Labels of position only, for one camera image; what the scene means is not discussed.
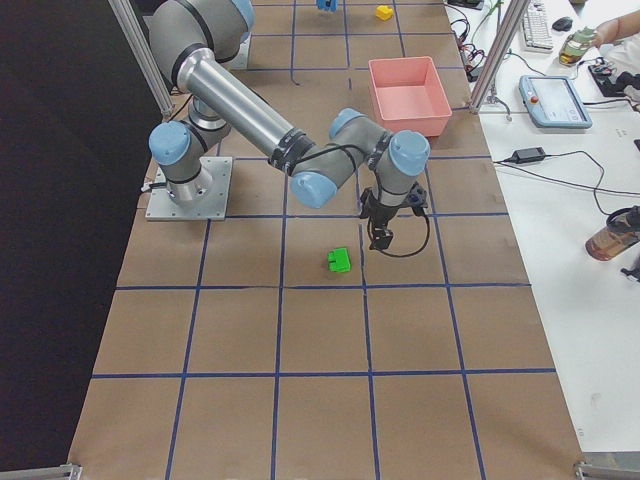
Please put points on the yellow toy block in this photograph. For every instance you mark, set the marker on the yellow toy block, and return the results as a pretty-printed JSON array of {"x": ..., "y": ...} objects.
[{"x": 384, "y": 12}]

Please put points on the white keyboard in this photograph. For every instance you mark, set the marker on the white keyboard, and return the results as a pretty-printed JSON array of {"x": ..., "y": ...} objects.
[{"x": 535, "y": 30}]

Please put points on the black computer mouse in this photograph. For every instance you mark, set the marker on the black computer mouse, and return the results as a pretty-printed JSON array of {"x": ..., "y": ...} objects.
[{"x": 562, "y": 24}]

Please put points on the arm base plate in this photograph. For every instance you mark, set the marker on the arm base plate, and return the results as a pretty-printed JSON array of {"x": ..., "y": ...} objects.
[
  {"x": 204, "y": 198},
  {"x": 240, "y": 60}
]

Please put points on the aluminium frame post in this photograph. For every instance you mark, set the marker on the aluminium frame post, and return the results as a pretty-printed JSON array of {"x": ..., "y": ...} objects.
[{"x": 484, "y": 90}]

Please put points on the brown drink bottle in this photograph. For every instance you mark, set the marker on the brown drink bottle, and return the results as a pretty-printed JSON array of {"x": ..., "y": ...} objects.
[{"x": 621, "y": 231}]

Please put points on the green toy block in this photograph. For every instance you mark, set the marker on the green toy block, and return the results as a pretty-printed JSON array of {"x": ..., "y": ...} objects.
[{"x": 339, "y": 260}]

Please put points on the blue teach pendant tablet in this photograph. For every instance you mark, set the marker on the blue teach pendant tablet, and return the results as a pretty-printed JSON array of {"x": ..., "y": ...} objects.
[{"x": 553, "y": 102}]

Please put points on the brown paper table mat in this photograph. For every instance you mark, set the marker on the brown paper table mat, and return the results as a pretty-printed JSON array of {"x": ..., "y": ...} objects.
[{"x": 231, "y": 351}]

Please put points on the blue toy block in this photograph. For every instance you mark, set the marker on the blue toy block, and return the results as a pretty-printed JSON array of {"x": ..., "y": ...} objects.
[{"x": 327, "y": 5}]

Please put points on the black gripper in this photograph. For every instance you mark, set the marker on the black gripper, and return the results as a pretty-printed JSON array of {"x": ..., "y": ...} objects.
[{"x": 382, "y": 215}]

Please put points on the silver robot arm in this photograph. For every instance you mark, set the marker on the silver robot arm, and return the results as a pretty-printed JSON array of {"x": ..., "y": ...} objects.
[{"x": 192, "y": 40}]

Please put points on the person's hand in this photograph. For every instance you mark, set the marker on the person's hand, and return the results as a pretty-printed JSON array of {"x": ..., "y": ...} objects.
[{"x": 608, "y": 32}]

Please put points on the black power adapter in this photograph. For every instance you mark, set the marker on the black power adapter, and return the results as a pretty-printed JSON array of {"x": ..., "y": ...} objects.
[{"x": 528, "y": 155}]

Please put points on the green tea bottle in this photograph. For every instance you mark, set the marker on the green tea bottle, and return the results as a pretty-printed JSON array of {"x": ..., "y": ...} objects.
[{"x": 576, "y": 45}]

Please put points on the pink plastic box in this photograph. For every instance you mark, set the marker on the pink plastic box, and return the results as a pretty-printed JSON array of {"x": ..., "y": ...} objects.
[{"x": 407, "y": 94}]

